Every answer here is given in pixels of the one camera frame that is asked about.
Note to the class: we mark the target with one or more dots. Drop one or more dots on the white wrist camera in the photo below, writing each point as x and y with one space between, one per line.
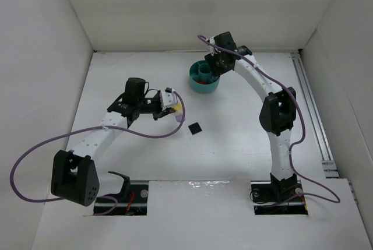
168 98
212 46

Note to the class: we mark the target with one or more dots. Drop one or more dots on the teal round divided container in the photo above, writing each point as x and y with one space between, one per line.
201 71

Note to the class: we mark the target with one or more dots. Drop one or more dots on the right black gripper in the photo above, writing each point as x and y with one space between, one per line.
212 60

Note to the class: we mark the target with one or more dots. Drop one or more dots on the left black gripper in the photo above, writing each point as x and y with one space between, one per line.
157 105

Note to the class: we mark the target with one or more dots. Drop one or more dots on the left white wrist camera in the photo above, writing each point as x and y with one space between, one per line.
168 98

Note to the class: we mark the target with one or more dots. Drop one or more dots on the black flat lego plate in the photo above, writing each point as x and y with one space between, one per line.
195 128

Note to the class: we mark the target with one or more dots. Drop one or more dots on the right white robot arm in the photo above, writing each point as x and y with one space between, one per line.
276 117

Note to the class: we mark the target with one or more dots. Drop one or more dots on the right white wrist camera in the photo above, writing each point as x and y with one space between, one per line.
212 46

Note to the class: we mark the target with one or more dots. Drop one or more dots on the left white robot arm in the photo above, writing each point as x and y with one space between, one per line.
74 173

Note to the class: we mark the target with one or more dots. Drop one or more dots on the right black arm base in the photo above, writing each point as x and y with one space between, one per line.
267 201

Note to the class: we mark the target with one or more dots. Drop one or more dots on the lavender lego brick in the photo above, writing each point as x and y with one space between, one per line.
179 116

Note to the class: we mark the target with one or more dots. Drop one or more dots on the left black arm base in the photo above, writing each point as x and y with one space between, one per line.
135 204

